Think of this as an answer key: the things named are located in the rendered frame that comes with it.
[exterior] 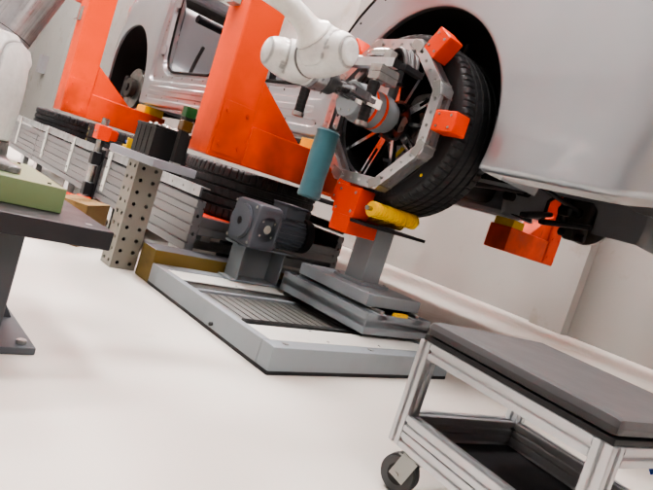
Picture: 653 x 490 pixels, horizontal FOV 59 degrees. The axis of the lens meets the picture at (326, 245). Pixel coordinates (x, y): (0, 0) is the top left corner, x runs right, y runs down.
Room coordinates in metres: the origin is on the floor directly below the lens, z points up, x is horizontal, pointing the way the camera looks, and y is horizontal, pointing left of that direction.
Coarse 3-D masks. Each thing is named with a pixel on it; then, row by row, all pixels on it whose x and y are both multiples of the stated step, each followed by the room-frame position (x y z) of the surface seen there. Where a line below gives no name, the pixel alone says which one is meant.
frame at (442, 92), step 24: (384, 48) 2.15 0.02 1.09; (408, 48) 2.06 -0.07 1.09; (360, 72) 2.28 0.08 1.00; (432, 72) 1.95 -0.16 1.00; (336, 96) 2.28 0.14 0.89; (432, 96) 1.92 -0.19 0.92; (336, 120) 2.31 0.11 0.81; (432, 120) 1.91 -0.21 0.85; (432, 144) 1.94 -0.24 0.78; (336, 168) 2.18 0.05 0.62; (408, 168) 1.99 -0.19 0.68
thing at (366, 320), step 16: (288, 272) 2.28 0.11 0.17; (288, 288) 2.26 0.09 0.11; (304, 288) 2.19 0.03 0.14; (320, 288) 2.21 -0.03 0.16; (320, 304) 2.11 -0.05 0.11; (336, 304) 2.05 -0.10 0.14; (352, 304) 2.00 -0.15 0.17; (352, 320) 1.98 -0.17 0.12; (368, 320) 1.94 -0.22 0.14; (384, 320) 2.00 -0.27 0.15; (400, 320) 2.06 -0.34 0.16; (416, 320) 2.12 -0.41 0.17; (400, 336) 2.08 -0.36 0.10; (416, 336) 2.14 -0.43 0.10
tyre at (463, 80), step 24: (456, 72) 1.99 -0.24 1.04; (480, 72) 2.08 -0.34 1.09; (456, 96) 1.97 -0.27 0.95; (480, 96) 1.99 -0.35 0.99; (480, 120) 2.00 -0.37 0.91; (456, 144) 1.93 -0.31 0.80; (480, 144) 2.00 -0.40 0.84; (432, 168) 1.97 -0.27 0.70; (456, 168) 1.99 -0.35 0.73; (384, 192) 2.10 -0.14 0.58; (408, 192) 2.02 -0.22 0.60; (432, 192) 2.03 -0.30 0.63; (456, 192) 2.08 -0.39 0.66
